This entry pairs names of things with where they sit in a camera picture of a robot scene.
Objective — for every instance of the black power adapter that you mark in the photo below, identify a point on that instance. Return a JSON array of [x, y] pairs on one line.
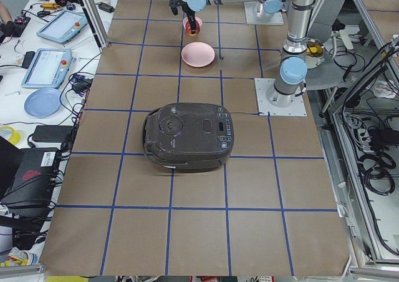
[[52, 134]]

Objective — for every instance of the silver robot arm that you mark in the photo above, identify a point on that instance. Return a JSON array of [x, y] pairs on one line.
[[293, 69]]

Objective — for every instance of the steel mixing bowl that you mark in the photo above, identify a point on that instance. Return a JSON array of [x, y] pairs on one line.
[[315, 53]]

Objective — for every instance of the black laptop computer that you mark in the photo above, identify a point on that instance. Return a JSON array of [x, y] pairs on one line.
[[27, 182]]

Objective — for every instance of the blue teach pendant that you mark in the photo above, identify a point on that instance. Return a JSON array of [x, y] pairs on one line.
[[64, 27], [48, 68]]

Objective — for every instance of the dark grey rice cooker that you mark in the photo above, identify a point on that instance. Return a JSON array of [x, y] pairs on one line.
[[188, 136]]

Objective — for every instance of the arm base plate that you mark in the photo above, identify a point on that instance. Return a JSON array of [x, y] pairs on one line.
[[264, 13], [272, 103]]

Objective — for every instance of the aluminium frame post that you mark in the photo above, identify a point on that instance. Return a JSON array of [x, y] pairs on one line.
[[95, 23]]

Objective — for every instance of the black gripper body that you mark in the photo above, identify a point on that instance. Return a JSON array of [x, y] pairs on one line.
[[190, 14]]

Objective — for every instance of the pink plate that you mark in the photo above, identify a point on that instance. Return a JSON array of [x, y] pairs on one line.
[[197, 54]]

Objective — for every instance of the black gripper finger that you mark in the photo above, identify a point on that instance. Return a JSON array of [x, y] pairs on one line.
[[192, 22]]

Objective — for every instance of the light blue plate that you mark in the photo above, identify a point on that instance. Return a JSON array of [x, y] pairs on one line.
[[43, 103]]

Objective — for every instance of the pink bowl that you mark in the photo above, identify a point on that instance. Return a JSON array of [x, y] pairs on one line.
[[185, 23]]

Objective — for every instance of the red apple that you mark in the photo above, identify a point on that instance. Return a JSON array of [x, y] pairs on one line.
[[192, 32]]

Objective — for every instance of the yellow tape roll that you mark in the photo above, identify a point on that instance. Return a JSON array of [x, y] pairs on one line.
[[10, 134]]

